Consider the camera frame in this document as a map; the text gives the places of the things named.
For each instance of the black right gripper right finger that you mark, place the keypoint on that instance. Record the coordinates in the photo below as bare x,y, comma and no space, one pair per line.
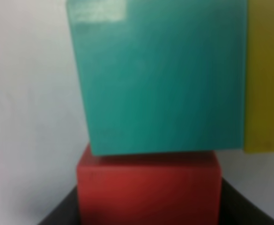
235,209

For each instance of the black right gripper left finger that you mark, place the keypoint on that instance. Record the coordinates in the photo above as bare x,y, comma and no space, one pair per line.
66,213

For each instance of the yellow cube block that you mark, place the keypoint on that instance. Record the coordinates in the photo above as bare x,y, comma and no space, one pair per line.
259,94

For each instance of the red cube block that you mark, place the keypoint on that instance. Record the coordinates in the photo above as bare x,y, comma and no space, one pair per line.
153,189

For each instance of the green cube block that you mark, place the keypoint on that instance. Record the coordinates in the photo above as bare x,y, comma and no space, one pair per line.
160,75

